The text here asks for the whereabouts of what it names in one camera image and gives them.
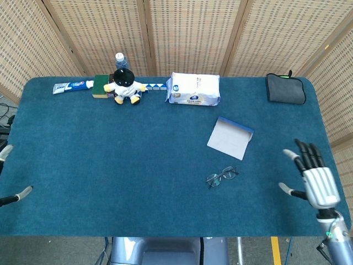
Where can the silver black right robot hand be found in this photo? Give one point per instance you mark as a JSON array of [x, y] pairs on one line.
[[320, 185]]

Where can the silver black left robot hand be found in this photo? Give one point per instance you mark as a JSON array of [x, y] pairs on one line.
[[7, 150]]

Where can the black eyeglasses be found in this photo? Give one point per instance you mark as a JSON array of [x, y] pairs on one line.
[[228, 173]]

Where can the blue folding glasses case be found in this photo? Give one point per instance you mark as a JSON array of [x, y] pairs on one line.
[[229, 138]]

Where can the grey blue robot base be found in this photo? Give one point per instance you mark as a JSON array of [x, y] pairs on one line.
[[165, 251]]

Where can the blue white toothpaste tube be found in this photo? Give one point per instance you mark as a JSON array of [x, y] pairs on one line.
[[71, 87]]

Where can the folded grey cloth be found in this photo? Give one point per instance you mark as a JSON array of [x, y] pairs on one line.
[[285, 89]]

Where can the grey metal table leg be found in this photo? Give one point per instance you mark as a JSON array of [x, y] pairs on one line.
[[240, 251]]

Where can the blue carpet table mat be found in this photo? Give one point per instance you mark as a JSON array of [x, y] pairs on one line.
[[110, 165]]

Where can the green yellow sponge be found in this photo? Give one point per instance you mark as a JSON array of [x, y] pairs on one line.
[[99, 85]]

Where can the dark brown small box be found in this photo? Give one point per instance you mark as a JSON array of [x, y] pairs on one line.
[[111, 78]]

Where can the black headed plush doll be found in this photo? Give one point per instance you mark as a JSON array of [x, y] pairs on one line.
[[125, 87]]

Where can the clear plastic water bottle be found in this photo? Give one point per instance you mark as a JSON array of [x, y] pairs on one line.
[[121, 63]]

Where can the white blue tissue pack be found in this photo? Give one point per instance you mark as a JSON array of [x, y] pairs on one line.
[[193, 88]]

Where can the blue white snake puzzle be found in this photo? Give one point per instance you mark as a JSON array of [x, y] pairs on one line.
[[155, 87]]

